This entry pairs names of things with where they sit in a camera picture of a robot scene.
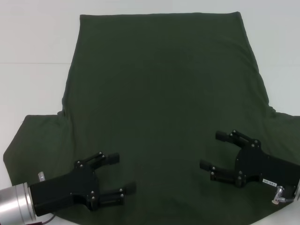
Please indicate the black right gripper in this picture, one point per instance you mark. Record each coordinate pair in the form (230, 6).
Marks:
(257, 164)

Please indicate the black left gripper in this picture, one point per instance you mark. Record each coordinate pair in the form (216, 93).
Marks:
(58, 187)

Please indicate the dark green shirt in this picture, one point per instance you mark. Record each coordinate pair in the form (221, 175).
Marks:
(152, 93)

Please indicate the silver connector post right gripper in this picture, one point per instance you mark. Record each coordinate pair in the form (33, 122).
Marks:
(279, 193)

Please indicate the silver connector post gripper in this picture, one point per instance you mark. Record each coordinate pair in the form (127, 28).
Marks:
(41, 176)
(279, 193)

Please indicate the silver connector post left gripper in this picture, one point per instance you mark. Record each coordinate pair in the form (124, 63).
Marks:
(41, 176)

